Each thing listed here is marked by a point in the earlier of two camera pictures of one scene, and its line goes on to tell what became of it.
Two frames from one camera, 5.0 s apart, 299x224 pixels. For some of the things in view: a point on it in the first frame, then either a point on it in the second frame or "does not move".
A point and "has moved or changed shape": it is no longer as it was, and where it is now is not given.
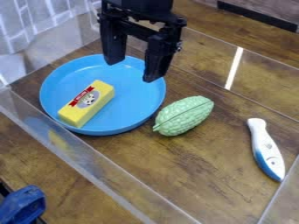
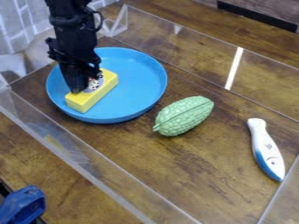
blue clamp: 23,206 does not move
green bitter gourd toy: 182,115 does not move
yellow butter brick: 88,103 has moved or changed shape
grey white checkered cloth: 48,27 does not move
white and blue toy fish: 266,149 does not move
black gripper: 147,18 to 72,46
